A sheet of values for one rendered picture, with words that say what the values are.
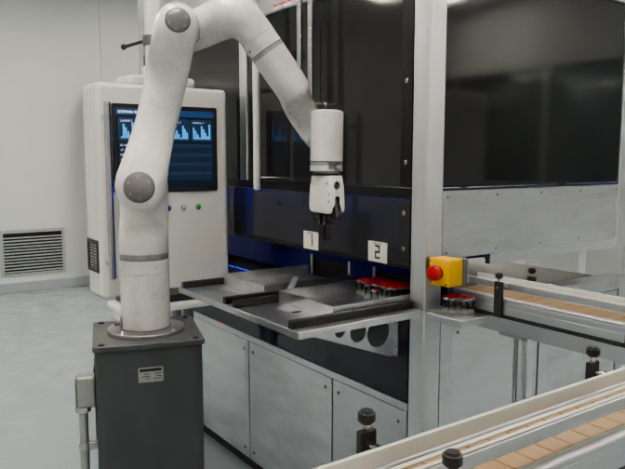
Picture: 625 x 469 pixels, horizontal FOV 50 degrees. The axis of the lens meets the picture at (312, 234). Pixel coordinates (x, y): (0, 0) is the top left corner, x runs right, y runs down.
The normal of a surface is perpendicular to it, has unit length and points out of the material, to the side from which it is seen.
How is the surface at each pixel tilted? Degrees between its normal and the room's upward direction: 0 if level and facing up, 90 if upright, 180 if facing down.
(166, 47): 126
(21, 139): 90
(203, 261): 90
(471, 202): 90
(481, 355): 90
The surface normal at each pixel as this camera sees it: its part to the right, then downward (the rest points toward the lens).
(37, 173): 0.58, 0.09
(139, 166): 0.24, -0.33
